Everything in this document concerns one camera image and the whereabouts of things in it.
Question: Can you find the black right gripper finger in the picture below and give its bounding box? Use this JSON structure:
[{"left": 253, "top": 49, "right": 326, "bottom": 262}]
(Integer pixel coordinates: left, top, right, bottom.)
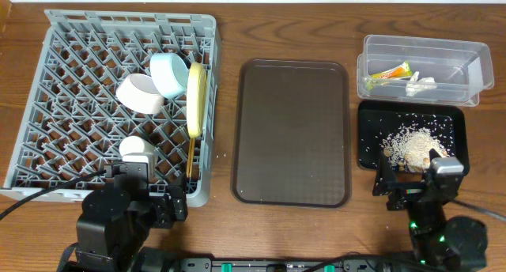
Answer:
[
  {"left": 428, "top": 149, "right": 444, "bottom": 173},
  {"left": 372, "top": 152, "right": 397, "bottom": 196}
]

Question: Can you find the white tissue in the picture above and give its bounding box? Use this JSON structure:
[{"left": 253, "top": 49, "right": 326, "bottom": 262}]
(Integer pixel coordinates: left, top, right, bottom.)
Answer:
[{"left": 405, "top": 72, "right": 437, "bottom": 97}]

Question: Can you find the white cup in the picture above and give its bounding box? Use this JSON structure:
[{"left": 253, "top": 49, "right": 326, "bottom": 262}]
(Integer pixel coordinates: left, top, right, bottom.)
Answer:
[{"left": 119, "top": 136, "right": 155, "bottom": 157}]

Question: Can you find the green orange snack wrapper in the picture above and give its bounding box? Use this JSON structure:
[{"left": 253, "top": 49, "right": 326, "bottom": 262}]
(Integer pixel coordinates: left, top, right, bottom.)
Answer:
[{"left": 365, "top": 61, "right": 413, "bottom": 91}]

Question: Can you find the pink white bowl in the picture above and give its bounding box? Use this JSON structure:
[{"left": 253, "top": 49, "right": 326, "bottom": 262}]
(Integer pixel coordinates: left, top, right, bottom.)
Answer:
[{"left": 115, "top": 74, "right": 164, "bottom": 115}]

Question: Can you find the yellow round plate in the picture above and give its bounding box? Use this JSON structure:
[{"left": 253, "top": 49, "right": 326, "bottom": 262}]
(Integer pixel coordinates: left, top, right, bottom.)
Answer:
[{"left": 187, "top": 62, "right": 207, "bottom": 138}]

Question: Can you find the light blue bowl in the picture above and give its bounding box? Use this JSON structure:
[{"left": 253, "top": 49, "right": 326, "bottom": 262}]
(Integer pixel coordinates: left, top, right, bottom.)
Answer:
[{"left": 149, "top": 53, "right": 189, "bottom": 99}]

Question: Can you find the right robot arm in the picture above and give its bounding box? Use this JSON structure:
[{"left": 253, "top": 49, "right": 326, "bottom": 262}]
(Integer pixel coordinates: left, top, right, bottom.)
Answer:
[{"left": 372, "top": 149, "right": 488, "bottom": 271}]

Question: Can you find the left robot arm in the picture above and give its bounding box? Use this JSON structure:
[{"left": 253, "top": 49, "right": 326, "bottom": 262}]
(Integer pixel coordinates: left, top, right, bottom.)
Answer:
[{"left": 57, "top": 162, "right": 188, "bottom": 271}]

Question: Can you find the black waste tray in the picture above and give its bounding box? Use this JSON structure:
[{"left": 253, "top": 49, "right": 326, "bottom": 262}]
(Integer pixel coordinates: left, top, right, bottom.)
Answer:
[{"left": 357, "top": 100, "right": 470, "bottom": 175}]

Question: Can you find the clear plastic waste bin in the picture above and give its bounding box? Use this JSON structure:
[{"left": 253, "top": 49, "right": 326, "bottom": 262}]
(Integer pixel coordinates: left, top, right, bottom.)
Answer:
[{"left": 357, "top": 35, "right": 494, "bottom": 107}]

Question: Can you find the rice and nutshell pile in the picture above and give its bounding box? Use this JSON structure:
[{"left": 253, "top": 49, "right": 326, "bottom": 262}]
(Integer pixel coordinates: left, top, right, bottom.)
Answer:
[{"left": 379, "top": 129, "right": 450, "bottom": 173}]

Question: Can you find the dark brown serving tray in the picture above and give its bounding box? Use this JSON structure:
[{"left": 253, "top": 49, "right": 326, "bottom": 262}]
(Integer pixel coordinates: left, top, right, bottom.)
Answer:
[{"left": 231, "top": 59, "right": 352, "bottom": 209}]

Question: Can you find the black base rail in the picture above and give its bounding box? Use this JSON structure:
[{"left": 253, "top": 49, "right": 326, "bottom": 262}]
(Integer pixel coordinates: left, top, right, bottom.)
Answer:
[{"left": 130, "top": 247, "right": 396, "bottom": 272}]

